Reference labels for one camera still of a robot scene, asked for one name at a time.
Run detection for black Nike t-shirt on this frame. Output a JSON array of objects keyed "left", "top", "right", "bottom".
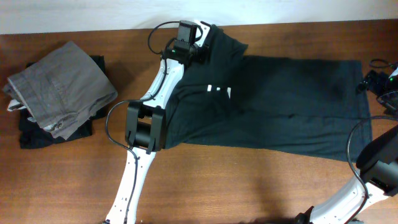
[{"left": 165, "top": 26, "right": 373, "bottom": 161}]

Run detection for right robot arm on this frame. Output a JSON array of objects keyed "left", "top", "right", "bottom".
[{"left": 292, "top": 58, "right": 397, "bottom": 224}]

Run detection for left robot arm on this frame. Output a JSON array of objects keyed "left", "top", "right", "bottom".
[{"left": 104, "top": 20, "right": 211, "bottom": 224}]

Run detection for folded grey trousers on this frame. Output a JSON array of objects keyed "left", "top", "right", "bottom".
[{"left": 3, "top": 42, "right": 118, "bottom": 139}]

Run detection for folded black garment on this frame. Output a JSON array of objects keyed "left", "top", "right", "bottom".
[{"left": 19, "top": 55, "right": 105, "bottom": 149}]

